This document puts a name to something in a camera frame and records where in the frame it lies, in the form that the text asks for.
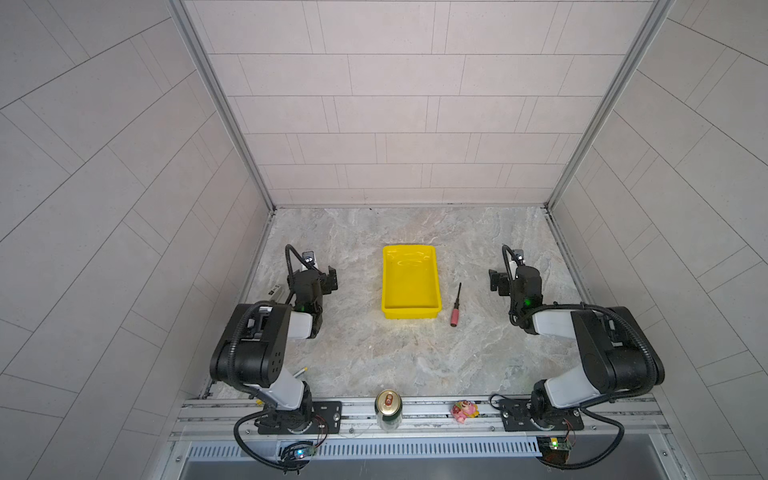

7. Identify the red handled screwdriver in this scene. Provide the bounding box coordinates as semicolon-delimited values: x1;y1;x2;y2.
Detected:
450;283;462;327

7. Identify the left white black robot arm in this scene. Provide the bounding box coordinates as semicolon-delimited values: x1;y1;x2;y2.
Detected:
209;268;338;434

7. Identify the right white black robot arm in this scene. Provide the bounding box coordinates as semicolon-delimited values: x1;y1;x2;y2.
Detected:
489;265;665;430

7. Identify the yellow plastic bin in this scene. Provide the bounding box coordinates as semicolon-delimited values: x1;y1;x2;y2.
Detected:
381;245;442;320

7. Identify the beige black stapler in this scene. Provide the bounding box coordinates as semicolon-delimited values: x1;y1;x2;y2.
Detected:
268;285;285;302

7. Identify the pink toy figure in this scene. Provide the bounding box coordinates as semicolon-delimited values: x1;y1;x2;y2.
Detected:
451;400;479;424

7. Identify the green drink can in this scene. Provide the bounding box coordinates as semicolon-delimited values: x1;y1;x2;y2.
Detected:
374;389;403;431

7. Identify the right green circuit board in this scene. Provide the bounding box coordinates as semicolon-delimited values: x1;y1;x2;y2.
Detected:
537;436;572;465

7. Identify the green circuit board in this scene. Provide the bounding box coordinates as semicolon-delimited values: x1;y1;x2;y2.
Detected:
537;436;572;465
280;442;317;463

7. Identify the left green circuit board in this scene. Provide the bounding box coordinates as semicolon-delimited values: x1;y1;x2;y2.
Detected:
280;442;317;463

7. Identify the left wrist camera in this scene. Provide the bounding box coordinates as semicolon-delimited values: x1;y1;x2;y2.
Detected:
302;251;316;267

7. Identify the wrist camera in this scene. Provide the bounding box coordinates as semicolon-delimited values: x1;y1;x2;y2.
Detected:
302;251;316;267
512;249;525;266

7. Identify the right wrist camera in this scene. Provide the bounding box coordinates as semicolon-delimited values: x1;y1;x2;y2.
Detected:
512;249;525;266

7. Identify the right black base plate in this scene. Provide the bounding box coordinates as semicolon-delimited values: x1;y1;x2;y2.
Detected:
489;396;584;435

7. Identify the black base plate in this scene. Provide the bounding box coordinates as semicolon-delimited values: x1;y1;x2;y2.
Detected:
254;401;343;435
489;396;584;435

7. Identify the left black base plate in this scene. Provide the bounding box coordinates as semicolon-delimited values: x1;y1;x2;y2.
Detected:
254;401;343;435

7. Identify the aluminium mounting rail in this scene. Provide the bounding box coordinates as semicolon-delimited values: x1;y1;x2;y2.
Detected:
169;395;671;441

